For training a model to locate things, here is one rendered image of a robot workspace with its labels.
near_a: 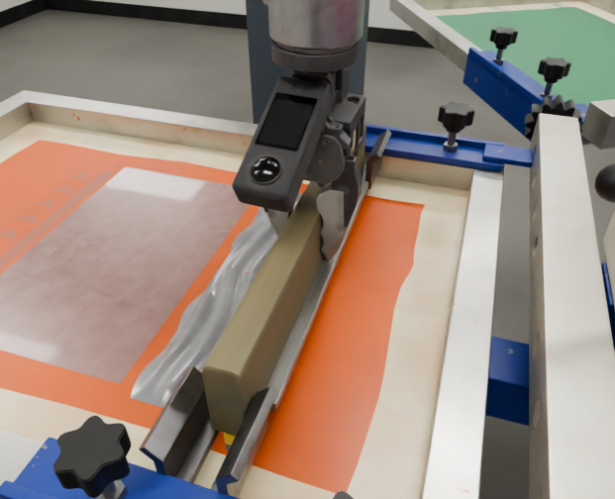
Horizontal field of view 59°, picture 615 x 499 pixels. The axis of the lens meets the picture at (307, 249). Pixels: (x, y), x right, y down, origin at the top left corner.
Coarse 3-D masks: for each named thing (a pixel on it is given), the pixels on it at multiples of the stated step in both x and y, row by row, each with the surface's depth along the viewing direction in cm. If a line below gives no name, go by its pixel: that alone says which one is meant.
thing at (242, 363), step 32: (288, 224) 50; (320, 224) 52; (288, 256) 46; (320, 256) 55; (256, 288) 43; (288, 288) 45; (256, 320) 41; (288, 320) 47; (224, 352) 38; (256, 352) 39; (224, 384) 38; (256, 384) 41; (224, 416) 40
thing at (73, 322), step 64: (64, 256) 63; (128, 256) 63; (0, 320) 55; (64, 320) 55; (128, 320) 55; (320, 320) 55; (384, 320) 55; (0, 384) 49; (64, 384) 49; (128, 384) 49; (320, 384) 49; (320, 448) 44
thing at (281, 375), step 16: (352, 224) 62; (336, 256) 57; (320, 272) 55; (320, 288) 53; (304, 304) 51; (320, 304) 52; (304, 320) 50; (304, 336) 48; (288, 352) 47; (288, 368) 45; (272, 384) 44
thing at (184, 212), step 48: (48, 144) 85; (0, 192) 74; (48, 192) 74; (96, 192) 74; (144, 192) 74; (192, 192) 74; (96, 240) 65; (144, 240) 65; (192, 240) 65; (384, 240) 65; (336, 288) 59; (384, 288) 59
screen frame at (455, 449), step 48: (48, 96) 90; (192, 144) 84; (240, 144) 81; (480, 192) 67; (480, 240) 60; (480, 288) 54; (480, 336) 49; (480, 384) 45; (0, 432) 41; (432, 432) 41; (480, 432) 41; (0, 480) 38; (432, 480) 38
